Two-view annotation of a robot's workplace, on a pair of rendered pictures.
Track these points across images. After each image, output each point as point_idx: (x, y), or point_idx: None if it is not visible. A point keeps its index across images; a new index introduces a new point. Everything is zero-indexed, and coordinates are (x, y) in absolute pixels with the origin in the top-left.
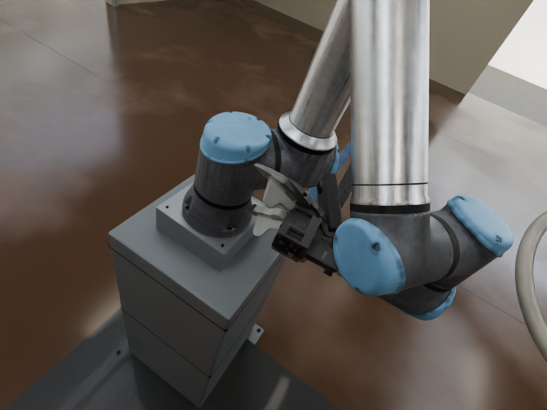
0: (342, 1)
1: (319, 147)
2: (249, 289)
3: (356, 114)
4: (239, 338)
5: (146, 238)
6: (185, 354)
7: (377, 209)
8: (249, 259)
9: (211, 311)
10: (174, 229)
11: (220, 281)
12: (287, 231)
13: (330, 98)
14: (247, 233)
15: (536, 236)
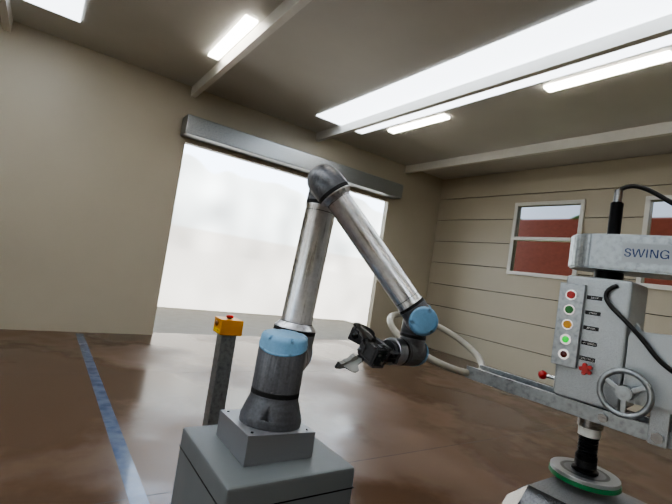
0: (310, 251)
1: (314, 330)
2: (334, 452)
3: (391, 278)
4: None
5: (252, 474)
6: None
7: (418, 302)
8: None
9: (341, 475)
10: (267, 447)
11: (320, 459)
12: (379, 348)
13: (314, 298)
14: None
15: (398, 330)
